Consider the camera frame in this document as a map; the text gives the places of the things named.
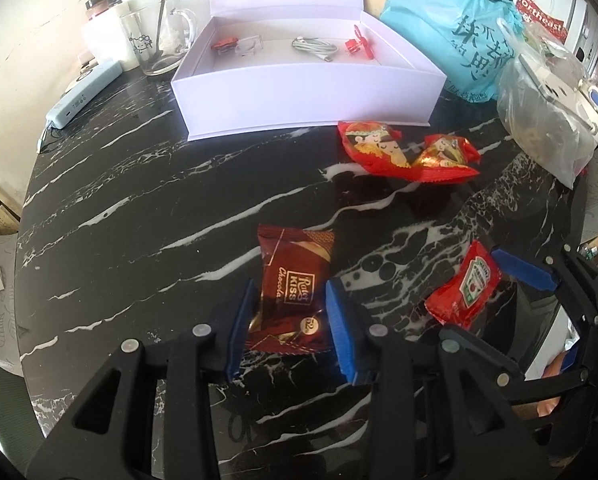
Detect red cartoon candy packet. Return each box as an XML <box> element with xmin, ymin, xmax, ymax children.
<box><xmin>411</xmin><ymin>132</ymin><xmax>481</xmax><ymax>183</ymax></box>
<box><xmin>338</xmin><ymin>121</ymin><xmax>415</xmax><ymax>177</ymax></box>

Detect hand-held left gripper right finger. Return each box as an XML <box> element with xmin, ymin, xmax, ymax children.
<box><xmin>325</xmin><ymin>279</ymin><xmax>550</xmax><ymax>480</ymax></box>

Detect red ketchup packet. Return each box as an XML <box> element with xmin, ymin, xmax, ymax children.
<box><xmin>424</xmin><ymin>240</ymin><xmax>504</xmax><ymax>331</ymax></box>

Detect dark red chocolate packet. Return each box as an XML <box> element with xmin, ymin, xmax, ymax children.
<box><xmin>244</xmin><ymin>224</ymin><xmax>337</xmax><ymax>356</ymax></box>

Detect white gift box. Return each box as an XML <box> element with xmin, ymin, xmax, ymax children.
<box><xmin>171</xmin><ymin>0</ymin><xmax>447</xmax><ymax>142</ymax></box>

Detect red white paper bag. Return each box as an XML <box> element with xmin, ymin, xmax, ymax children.
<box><xmin>516</xmin><ymin>0</ymin><xmax>567</xmax><ymax>43</ymax></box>

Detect white charging cable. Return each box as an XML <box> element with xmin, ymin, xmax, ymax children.
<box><xmin>291</xmin><ymin>35</ymin><xmax>340</xmax><ymax>63</ymax></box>

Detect red spice jar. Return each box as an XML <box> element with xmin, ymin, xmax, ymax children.
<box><xmin>84</xmin><ymin>0</ymin><xmax>112</xmax><ymax>21</ymax></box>

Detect red bow clip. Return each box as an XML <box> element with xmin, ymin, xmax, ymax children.
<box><xmin>344</xmin><ymin>24</ymin><xmax>375</xmax><ymax>58</ymax></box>

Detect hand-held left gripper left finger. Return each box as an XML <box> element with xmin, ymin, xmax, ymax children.
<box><xmin>26</xmin><ymin>277</ymin><xmax>260</xmax><ymax>480</ymax></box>

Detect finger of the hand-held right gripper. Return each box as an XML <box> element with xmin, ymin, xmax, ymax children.
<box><xmin>493</xmin><ymin>247</ymin><xmax>598</xmax><ymax>329</ymax></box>
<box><xmin>462</xmin><ymin>330</ymin><xmax>530</xmax><ymax>396</ymax></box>

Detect thin power bank cord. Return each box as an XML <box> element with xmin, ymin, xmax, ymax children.
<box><xmin>35</xmin><ymin>122</ymin><xmax>54</xmax><ymax>154</ymax></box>

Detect blue plastic bag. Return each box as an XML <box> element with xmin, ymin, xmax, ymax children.
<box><xmin>380</xmin><ymin>0</ymin><xmax>525</xmax><ymax>101</ymax></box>

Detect blue power bank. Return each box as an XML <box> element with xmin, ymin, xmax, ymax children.
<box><xmin>46</xmin><ymin>57</ymin><xmax>124</xmax><ymax>128</ymax></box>

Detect large clear plastic bag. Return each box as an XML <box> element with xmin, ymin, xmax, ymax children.
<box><xmin>496</xmin><ymin>17</ymin><xmax>598</xmax><ymax>191</ymax></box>

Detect clear bag of snacks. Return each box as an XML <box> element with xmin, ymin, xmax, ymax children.
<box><xmin>522</xmin><ymin>20</ymin><xmax>575</xmax><ymax>61</ymax></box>

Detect glass mug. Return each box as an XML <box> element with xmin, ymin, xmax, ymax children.
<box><xmin>120</xmin><ymin>0</ymin><xmax>200</xmax><ymax>77</ymax></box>

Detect clear acrylic stand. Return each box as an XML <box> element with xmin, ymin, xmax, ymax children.
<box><xmin>234</xmin><ymin>35</ymin><xmax>265</xmax><ymax>58</ymax></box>

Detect translucent plastic container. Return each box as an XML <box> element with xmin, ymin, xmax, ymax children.
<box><xmin>81</xmin><ymin>10</ymin><xmax>122</xmax><ymax>68</ymax></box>

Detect metal spoon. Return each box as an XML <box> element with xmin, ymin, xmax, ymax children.
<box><xmin>151</xmin><ymin>0</ymin><xmax>171</xmax><ymax>58</ymax></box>

